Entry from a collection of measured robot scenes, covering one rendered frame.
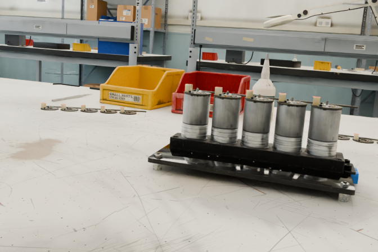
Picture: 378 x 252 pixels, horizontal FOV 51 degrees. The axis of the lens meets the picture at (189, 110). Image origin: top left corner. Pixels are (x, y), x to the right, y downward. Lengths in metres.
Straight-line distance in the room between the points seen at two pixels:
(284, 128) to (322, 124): 0.03
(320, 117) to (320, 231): 0.11
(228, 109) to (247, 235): 0.14
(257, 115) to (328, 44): 2.24
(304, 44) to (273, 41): 0.19
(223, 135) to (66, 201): 0.15
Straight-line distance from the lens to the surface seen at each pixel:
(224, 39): 2.62
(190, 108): 0.35
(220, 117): 0.34
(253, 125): 0.34
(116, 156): 0.37
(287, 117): 0.34
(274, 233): 0.24
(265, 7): 4.75
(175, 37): 4.95
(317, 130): 0.34
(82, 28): 3.02
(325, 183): 0.31
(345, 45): 2.57
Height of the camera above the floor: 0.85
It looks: 9 degrees down
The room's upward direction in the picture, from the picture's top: 4 degrees clockwise
